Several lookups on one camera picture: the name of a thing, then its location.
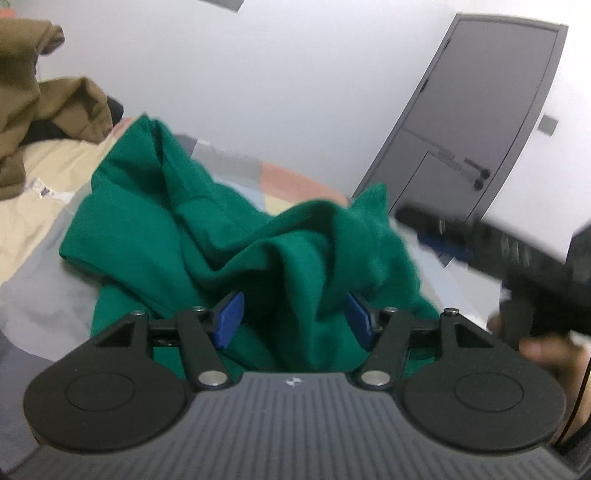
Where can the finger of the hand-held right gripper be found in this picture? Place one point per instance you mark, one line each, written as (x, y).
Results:
(438, 226)

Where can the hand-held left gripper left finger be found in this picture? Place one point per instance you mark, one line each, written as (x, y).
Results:
(228, 318)

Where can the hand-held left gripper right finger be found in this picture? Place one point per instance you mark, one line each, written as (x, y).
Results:
(358, 318)

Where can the green hoodie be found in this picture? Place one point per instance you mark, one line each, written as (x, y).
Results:
(277, 258)

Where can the person's right hand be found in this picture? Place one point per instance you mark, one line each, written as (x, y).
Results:
(549, 353)

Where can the grey door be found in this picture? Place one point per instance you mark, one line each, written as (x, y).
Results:
(485, 92)

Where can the patchwork blanket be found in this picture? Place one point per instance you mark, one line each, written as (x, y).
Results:
(286, 180)

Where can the white fabric label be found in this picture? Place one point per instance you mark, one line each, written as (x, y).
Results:
(41, 188)

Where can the black garment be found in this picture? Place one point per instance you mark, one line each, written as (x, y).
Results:
(41, 131)

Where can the brown garment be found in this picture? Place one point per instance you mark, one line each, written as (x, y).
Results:
(18, 115)

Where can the small grey wall switch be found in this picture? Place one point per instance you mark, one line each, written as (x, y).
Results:
(548, 125)

